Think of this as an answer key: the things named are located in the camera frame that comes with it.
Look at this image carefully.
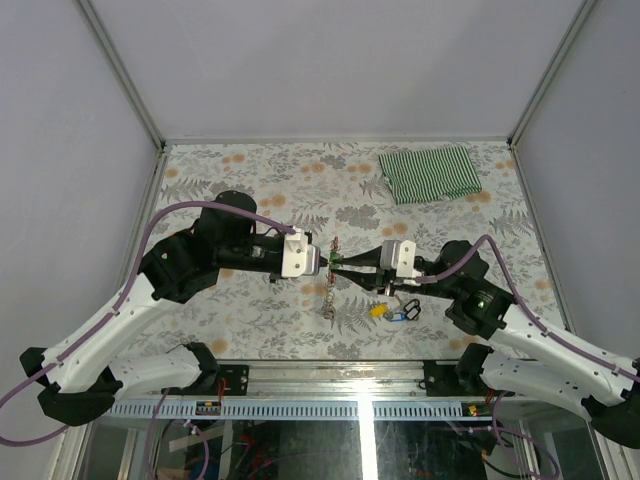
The metal key holder red handle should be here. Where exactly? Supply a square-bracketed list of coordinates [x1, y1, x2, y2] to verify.
[322, 236, 340, 320]

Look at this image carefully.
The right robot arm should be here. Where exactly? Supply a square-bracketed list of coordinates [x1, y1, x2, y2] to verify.
[326, 235, 639, 449]

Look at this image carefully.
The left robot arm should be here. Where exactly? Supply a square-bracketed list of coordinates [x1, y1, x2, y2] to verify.
[20, 191, 327, 426]

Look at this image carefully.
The black key tag upper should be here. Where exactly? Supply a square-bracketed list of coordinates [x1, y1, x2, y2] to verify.
[402, 299, 420, 312]

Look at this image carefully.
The black key tag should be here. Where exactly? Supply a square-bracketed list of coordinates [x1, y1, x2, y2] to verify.
[402, 299, 420, 312]
[403, 306, 421, 321]

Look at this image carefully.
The yellow key tag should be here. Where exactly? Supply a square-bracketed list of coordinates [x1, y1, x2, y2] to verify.
[369, 304, 389, 318]

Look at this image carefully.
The black key tag lower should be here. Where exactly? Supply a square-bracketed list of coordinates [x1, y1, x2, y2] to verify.
[403, 306, 421, 321]

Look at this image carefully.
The silver key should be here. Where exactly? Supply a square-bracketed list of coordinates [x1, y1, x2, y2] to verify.
[394, 295, 404, 311]

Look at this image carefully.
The blue key tag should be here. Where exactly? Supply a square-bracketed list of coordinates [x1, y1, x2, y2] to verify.
[389, 312, 406, 323]

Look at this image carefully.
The green white striped cloth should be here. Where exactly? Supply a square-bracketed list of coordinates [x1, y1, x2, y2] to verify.
[378, 146, 483, 205]

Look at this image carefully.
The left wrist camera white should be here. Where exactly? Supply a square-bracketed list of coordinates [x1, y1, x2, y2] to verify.
[280, 227, 320, 279]

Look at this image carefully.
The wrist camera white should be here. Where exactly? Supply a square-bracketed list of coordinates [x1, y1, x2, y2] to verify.
[379, 240, 420, 279]
[280, 227, 320, 279]

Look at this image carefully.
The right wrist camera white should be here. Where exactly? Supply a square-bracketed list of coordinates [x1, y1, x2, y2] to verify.
[379, 240, 420, 279]

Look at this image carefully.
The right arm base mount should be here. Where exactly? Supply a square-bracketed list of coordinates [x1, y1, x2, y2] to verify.
[418, 343, 494, 398]

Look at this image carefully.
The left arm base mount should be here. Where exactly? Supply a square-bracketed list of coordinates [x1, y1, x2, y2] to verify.
[186, 364, 250, 397]

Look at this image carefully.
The aluminium front rail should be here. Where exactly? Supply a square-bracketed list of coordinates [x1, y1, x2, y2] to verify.
[119, 359, 501, 401]

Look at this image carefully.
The white slotted cable duct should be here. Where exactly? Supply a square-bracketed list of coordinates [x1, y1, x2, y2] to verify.
[107, 398, 491, 421]

